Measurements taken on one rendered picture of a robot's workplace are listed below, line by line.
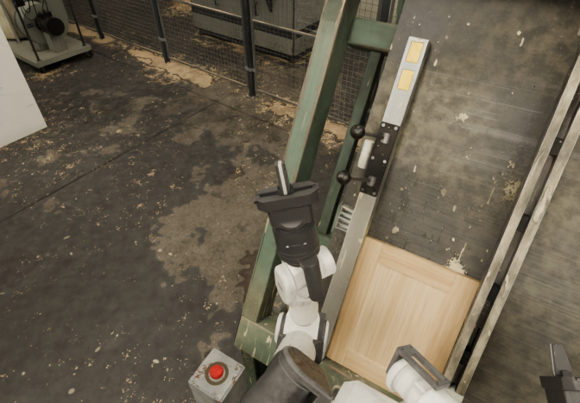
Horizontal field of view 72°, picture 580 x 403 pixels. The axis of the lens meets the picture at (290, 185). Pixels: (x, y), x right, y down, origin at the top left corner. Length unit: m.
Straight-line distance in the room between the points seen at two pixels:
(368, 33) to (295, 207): 0.64
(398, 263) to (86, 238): 2.40
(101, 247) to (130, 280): 0.39
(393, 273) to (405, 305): 0.10
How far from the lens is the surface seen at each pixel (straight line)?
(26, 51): 6.06
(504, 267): 1.12
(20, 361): 2.72
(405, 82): 1.09
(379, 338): 1.25
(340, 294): 1.21
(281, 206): 0.74
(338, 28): 1.16
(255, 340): 1.40
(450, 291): 1.16
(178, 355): 2.40
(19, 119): 4.44
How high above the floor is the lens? 2.09
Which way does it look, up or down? 41 degrees down
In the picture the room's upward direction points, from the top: straight up
